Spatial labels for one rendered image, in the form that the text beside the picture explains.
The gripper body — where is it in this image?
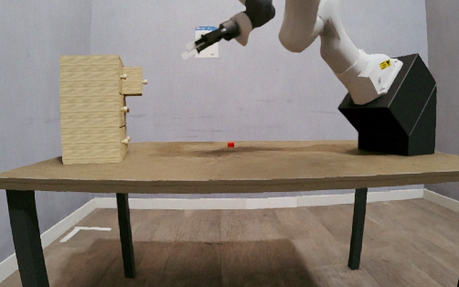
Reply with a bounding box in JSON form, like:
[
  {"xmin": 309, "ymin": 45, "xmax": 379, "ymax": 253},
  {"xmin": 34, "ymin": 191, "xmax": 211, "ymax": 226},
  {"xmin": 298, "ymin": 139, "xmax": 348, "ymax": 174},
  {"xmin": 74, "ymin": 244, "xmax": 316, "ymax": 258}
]
[{"xmin": 218, "ymin": 19, "xmax": 240, "ymax": 41}]

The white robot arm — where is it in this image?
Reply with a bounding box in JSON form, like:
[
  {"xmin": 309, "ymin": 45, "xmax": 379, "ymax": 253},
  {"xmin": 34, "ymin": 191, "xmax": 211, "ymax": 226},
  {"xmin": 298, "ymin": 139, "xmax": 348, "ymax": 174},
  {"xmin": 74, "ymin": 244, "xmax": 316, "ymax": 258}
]
[{"xmin": 230, "ymin": 0, "xmax": 402, "ymax": 105}]

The light wood chest of drawers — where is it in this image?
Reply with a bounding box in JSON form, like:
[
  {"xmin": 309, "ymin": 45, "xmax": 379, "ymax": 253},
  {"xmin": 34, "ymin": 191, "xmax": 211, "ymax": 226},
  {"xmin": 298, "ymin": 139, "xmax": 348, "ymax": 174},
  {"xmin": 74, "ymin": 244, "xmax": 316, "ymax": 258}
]
[{"xmin": 59, "ymin": 54, "xmax": 126, "ymax": 165}]

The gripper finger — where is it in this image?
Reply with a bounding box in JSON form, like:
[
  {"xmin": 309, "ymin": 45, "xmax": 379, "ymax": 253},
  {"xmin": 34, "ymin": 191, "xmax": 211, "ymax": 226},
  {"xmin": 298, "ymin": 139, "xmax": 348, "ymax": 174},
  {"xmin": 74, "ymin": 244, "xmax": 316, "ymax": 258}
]
[
  {"xmin": 180, "ymin": 40, "xmax": 220, "ymax": 61},
  {"xmin": 185, "ymin": 27, "xmax": 227, "ymax": 52}
]

